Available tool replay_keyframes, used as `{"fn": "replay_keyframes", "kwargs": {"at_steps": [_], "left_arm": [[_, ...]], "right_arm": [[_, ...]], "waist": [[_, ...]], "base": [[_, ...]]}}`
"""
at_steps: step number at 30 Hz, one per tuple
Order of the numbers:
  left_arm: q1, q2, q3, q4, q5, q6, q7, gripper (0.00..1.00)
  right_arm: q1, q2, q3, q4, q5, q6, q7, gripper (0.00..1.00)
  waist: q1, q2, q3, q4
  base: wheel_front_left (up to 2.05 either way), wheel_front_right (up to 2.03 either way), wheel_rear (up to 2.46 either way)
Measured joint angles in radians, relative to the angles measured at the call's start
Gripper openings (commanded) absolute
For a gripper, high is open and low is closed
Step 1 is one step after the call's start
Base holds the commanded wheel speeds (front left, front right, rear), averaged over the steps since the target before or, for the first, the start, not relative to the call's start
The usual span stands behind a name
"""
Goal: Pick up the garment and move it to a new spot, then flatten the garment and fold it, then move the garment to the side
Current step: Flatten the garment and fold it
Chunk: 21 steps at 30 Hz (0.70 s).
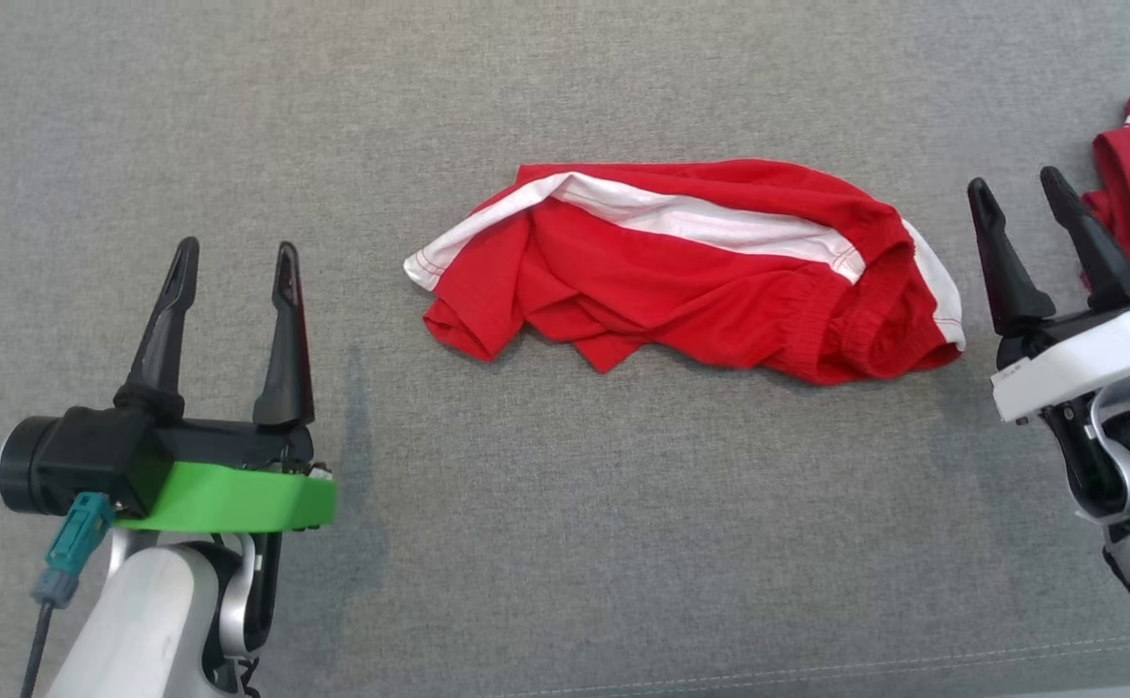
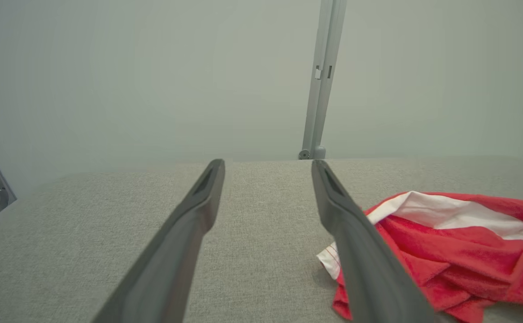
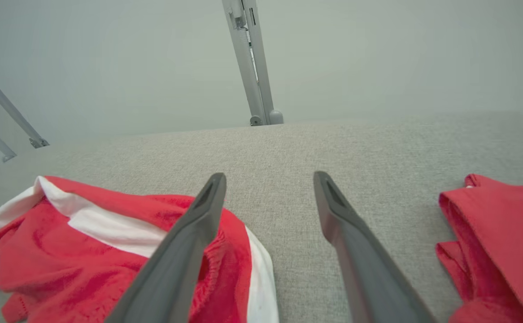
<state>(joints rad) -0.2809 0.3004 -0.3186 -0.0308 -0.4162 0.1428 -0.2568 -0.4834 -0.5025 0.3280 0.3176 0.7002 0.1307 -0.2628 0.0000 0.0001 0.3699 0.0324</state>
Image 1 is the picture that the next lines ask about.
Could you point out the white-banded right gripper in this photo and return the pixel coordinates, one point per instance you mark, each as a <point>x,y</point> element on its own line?
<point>1098,359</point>

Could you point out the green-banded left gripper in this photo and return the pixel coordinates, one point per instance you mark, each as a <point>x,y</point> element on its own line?
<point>235,499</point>

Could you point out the red shorts with white stripe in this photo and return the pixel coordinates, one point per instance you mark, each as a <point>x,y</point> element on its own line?
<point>701,281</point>

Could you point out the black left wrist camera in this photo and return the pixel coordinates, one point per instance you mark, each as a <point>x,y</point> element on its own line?
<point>90,460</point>

